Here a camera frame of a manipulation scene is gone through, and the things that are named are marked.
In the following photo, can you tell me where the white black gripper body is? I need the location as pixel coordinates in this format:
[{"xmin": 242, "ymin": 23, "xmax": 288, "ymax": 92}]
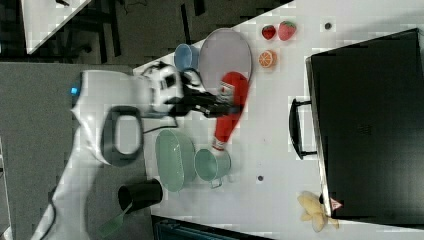
[{"xmin": 143, "ymin": 61, "xmax": 202, "ymax": 118}]

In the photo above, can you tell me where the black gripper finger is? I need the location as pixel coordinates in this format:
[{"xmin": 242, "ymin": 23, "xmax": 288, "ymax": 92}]
[
  {"xmin": 186, "ymin": 91, "xmax": 224, "ymax": 104},
  {"xmin": 196, "ymin": 104, "xmax": 241, "ymax": 118}
]

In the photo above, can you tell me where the red ketchup bottle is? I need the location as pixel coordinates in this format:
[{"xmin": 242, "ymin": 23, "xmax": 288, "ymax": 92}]
[{"xmin": 212, "ymin": 72, "xmax": 249, "ymax": 151}]

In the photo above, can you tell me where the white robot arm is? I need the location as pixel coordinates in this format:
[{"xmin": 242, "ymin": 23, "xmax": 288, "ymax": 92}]
[{"xmin": 30, "ymin": 61, "xmax": 241, "ymax": 240}]

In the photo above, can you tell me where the blue mug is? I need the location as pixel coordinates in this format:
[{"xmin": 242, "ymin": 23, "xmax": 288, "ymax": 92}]
[{"xmin": 174, "ymin": 44, "xmax": 199, "ymax": 71}]

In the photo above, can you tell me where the grey round plate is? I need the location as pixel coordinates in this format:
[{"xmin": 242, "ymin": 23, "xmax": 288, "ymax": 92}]
[{"xmin": 198, "ymin": 28, "xmax": 252, "ymax": 94}]

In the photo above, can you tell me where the green enamel mug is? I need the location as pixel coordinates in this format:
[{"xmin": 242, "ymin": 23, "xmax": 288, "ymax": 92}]
[{"xmin": 194, "ymin": 148, "xmax": 231, "ymax": 189}]

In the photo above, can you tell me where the toy orange half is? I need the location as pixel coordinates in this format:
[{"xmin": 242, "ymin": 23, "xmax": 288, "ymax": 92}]
[{"xmin": 258, "ymin": 50, "xmax": 277, "ymax": 68}]

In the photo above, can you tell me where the red toy strawberry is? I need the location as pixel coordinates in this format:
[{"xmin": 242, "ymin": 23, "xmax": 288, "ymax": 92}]
[{"xmin": 261, "ymin": 25, "xmax": 276, "ymax": 40}]

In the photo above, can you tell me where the pink toy strawberry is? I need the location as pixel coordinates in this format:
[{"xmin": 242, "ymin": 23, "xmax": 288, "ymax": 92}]
[{"xmin": 278, "ymin": 21, "xmax": 297, "ymax": 41}]

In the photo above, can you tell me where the toy peeled banana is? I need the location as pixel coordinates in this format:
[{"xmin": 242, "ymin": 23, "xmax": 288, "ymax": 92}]
[{"xmin": 297, "ymin": 191, "xmax": 340, "ymax": 233}]

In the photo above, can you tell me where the blue metal frame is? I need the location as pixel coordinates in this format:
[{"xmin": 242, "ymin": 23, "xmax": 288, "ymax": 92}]
[{"xmin": 152, "ymin": 215, "xmax": 271, "ymax": 240}]

